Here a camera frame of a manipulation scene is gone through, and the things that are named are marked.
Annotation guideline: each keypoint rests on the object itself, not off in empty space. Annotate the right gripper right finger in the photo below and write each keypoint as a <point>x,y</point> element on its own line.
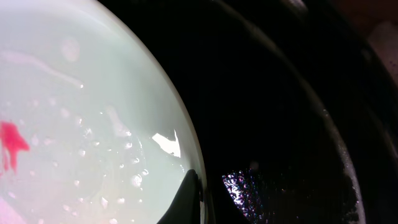
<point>261,199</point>

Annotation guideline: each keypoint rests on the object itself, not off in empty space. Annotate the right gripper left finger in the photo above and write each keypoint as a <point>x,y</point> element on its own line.
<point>185,207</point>

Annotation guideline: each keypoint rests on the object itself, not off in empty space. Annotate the light green plate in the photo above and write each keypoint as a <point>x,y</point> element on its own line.
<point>92,128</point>

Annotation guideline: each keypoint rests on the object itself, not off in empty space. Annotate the black round tray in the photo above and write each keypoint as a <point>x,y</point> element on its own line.
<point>286,88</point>

